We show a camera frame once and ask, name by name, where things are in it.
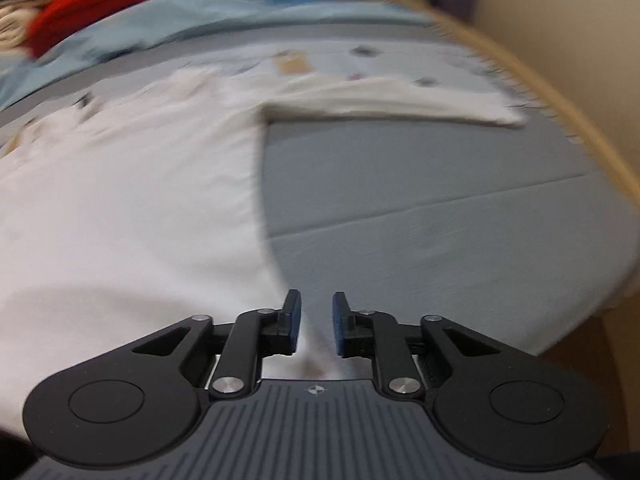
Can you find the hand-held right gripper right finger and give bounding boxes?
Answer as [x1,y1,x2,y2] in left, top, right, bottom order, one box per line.
[332,291,506,401]

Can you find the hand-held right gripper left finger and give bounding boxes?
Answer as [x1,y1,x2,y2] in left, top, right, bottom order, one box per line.
[132,289,302,401]

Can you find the white long-sleeved garment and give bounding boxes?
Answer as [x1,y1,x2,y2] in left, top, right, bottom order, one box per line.
[0,67,529,432]

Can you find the light blue sheet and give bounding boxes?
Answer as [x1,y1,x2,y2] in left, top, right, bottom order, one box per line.
[0,0,432,111]

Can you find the red folded blanket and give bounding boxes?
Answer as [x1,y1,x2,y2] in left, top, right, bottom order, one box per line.
[25,0,194,59]

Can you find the cream folded blanket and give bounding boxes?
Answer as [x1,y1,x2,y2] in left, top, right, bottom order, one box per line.
[0,6,34,56]

